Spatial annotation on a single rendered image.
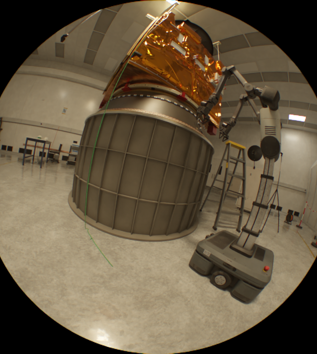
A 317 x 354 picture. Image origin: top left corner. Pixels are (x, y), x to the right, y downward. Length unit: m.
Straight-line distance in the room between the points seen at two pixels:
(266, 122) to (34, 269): 1.80
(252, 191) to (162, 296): 4.01
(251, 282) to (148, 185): 1.12
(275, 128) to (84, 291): 1.56
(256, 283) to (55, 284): 1.14
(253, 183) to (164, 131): 3.70
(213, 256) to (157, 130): 1.11
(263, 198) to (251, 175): 3.47
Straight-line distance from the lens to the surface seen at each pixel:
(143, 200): 1.11
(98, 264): 0.94
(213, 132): 2.41
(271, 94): 1.00
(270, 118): 1.07
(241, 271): 0.90
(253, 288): 0.96
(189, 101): 1.73
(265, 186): 0.98
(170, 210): 1.27
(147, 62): 1.62
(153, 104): 1.36
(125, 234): 1.24
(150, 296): 0.83
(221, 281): 0.99
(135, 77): 1.69
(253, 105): 1.56
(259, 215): 0.98
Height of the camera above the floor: 0.71
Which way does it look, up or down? 4 degrees down
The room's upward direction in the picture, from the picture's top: 13 degrees clockwise
